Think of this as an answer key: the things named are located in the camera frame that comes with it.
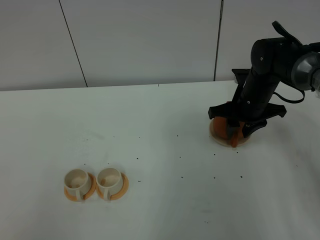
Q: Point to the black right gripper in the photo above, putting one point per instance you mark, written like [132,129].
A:
[250,104]

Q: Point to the brown clay teapot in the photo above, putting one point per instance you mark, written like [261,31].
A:
[219,126]

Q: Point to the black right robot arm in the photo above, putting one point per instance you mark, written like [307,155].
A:
[273,60]

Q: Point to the beige round teapot coaster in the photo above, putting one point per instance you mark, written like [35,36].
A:
[223,141]

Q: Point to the right white teacup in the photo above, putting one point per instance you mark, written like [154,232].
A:
[109,182]

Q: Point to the white teacup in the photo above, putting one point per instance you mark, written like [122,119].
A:
[109,182]
[77,183]

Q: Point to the right orange saucer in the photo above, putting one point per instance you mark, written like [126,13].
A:
[124,186]

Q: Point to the orange saucer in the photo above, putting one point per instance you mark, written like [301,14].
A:
[85,196]
[124,186]

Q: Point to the left orange saucer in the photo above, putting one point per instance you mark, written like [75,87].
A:
[85,196]

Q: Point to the left white teacup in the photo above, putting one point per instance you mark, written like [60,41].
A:
[77,183]

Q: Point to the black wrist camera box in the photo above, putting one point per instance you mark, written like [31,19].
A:
[240,74]

